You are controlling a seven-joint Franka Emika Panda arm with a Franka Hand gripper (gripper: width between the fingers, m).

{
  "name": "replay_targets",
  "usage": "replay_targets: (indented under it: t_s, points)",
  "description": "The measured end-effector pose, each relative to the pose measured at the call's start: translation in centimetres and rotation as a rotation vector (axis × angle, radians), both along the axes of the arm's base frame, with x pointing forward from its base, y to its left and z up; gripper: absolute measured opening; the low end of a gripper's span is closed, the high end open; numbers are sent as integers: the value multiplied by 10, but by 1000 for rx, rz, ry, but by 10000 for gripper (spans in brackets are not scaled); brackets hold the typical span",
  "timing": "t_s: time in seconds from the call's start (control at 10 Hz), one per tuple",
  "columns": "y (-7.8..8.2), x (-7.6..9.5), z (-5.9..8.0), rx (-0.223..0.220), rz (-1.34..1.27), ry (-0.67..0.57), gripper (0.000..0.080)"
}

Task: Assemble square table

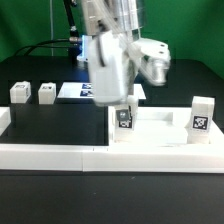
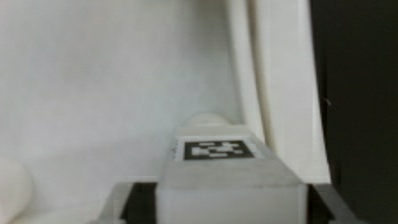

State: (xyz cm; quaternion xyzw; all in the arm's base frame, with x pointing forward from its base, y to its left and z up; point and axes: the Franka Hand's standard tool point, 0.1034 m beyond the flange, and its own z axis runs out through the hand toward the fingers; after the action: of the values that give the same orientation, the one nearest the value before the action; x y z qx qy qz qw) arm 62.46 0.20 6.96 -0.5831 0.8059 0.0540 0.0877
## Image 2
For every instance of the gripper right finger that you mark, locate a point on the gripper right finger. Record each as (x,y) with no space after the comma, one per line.
(327,207)

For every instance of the white square table top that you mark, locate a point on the white square table top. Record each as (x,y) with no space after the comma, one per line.
(115,67)

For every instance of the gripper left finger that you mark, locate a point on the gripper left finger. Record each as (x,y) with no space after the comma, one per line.
(129,205)

